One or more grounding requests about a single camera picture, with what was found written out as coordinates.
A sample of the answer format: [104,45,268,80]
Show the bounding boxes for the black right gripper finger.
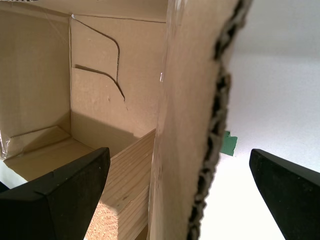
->
[248,148,320,240]
[0,146,111,240]

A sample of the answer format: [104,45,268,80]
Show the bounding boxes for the light wooden block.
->
[84,128,157,240]

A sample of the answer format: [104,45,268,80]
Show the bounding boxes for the brown cardboard box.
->
[0,0,253,240]

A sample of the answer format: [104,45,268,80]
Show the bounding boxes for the green tape piece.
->
[221,130,238,156]

